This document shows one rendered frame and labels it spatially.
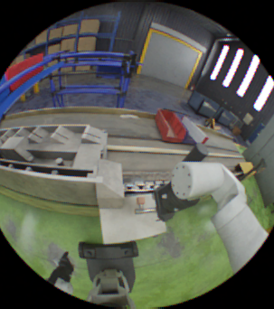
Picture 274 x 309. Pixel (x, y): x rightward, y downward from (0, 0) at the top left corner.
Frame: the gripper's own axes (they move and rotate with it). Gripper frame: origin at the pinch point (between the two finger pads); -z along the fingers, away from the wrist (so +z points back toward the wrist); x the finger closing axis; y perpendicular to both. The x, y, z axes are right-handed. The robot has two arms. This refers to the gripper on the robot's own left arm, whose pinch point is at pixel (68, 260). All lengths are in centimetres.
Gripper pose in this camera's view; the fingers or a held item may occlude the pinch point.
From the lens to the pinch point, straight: 78.6
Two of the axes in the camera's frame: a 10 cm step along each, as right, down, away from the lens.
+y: -9.5, 0.4, -3.0
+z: 2.7, -2.9, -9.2
